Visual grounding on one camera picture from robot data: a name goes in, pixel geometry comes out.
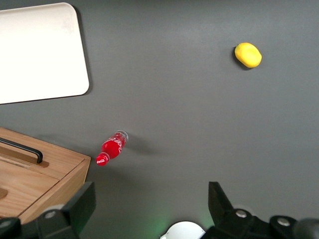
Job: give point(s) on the wooden board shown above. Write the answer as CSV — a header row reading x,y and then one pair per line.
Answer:
x,y
37,174

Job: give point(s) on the white round object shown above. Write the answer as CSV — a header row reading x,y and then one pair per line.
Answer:
x,y
183,231

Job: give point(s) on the white rectangular tray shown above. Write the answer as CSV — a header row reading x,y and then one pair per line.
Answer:
x,y
40,52

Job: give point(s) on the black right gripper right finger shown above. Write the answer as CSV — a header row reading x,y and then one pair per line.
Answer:
x,y
224,206

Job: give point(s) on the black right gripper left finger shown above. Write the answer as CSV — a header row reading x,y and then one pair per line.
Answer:
x,y
74,209

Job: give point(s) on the yellow lemon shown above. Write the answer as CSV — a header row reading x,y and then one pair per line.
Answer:
x,y
248,54

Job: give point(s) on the red coke bottle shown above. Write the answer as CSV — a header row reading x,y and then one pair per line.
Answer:
x,y
112,149

